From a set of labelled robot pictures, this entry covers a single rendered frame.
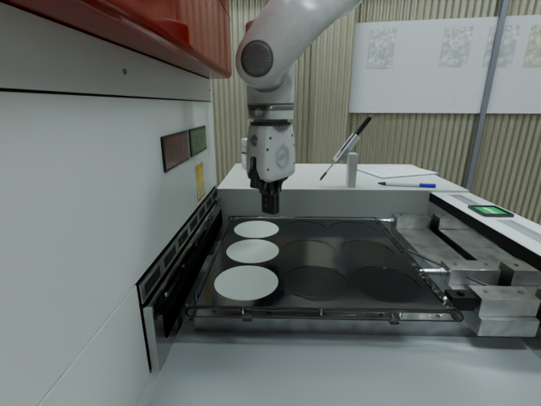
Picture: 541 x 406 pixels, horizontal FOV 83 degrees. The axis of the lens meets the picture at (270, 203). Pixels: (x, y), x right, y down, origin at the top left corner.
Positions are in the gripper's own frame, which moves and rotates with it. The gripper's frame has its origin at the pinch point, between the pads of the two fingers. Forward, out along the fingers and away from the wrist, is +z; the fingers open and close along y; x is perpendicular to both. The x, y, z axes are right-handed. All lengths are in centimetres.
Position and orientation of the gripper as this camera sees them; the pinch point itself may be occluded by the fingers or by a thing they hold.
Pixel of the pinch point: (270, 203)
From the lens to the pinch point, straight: 60.5
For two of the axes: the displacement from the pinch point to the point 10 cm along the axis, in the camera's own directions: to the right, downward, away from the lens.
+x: -7.9, -1.8, 5.8
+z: 0.0, 9.5, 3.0
